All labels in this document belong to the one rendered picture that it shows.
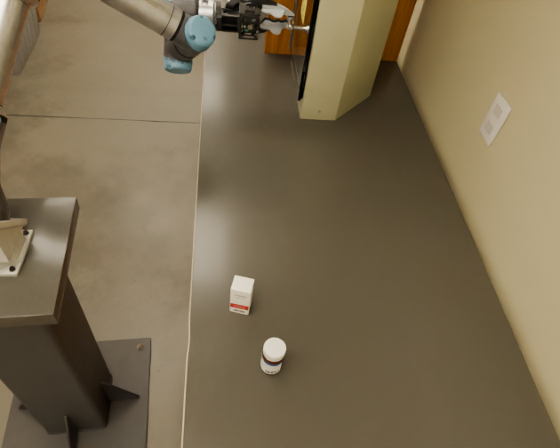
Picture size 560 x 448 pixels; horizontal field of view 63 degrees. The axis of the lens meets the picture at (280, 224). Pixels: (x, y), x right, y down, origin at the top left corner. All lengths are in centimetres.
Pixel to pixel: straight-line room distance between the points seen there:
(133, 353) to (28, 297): 97
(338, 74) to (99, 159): 168
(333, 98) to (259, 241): 54
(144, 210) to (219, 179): 124
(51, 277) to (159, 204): 142
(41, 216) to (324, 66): 82
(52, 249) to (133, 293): 105
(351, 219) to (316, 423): 51
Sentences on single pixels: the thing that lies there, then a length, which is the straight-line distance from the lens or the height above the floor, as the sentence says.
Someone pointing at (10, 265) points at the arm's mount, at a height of 95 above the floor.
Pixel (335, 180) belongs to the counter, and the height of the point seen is 94.
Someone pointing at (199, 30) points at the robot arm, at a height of 125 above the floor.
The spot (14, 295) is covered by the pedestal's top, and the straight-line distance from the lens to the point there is 109.
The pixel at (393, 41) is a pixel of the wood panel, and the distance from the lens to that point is 181.
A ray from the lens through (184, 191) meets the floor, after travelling 250.
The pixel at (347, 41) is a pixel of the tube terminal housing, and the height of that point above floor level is 120.
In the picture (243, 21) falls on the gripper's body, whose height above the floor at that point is 121.
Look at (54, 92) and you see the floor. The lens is 327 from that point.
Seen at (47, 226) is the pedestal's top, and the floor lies 94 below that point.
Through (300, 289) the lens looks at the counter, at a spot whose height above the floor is 94.
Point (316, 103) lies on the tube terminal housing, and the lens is 142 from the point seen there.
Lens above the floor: 180
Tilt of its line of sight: 49 degrees down
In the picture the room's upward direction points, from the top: 10 degrees clockwise
